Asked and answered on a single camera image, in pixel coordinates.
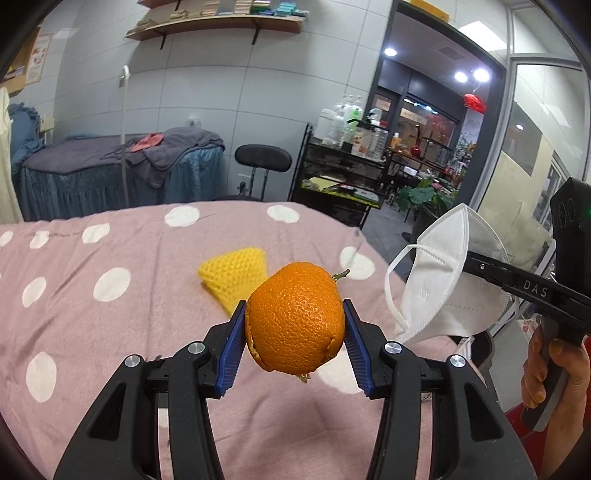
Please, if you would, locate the white face mask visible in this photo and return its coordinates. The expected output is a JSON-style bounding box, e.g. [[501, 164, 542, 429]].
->
[[384, 204, 510, 344]]

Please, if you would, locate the red hanging ornament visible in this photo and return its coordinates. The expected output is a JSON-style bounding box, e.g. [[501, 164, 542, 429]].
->
[[464, 93, 487, 114]]

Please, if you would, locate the white bottle on cart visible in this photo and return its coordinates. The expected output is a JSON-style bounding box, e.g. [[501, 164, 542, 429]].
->
[[322, 110, 346, 148]]

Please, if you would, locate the yellow foam fruit net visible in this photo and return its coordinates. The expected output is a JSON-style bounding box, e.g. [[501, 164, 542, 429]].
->
[[197, 247, 267, 314]]

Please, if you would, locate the wall poster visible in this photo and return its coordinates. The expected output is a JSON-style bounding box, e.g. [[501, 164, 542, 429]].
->
[[25, 34, 52, 85]]

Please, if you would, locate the wooden wall shelf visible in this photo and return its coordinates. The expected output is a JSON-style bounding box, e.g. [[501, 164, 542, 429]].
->
[[125, 1, 308, 48]]

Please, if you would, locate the red cloth on bed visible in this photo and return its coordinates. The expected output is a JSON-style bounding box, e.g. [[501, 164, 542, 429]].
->
[[129, 133, 163, 153]]

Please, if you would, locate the blue massage bed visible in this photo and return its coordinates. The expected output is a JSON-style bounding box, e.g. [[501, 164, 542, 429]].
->
[[12, 135, 225, 221]]

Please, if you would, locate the cream hanging garment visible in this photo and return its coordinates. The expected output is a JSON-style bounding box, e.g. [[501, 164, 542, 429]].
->
[[0, 87, 23, 224]]

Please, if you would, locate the green potted plant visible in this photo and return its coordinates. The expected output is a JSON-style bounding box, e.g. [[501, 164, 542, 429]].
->
[[396, 177, 458, 243]]

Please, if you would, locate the orange fruit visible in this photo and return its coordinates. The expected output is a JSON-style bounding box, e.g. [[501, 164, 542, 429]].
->
[[245, 262, 346, 383]]

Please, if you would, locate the dark brown trash bin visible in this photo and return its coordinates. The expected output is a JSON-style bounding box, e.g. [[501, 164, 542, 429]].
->
[[451, 330, 495, 387]]

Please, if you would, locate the black round stool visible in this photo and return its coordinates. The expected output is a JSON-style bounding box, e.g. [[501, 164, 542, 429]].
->
[[235, 144, 293, 201]]

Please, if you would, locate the right hand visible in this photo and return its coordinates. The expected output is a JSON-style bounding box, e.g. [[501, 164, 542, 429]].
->
[[521, 326, 590, 479]]

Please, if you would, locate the black metal utility cart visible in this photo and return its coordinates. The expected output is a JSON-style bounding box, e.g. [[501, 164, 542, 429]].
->
[[287, 124, 418, 228]]

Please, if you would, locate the grey towel on bed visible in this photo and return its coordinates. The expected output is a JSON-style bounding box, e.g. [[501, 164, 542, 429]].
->
[[100, 127, 225, 188]]

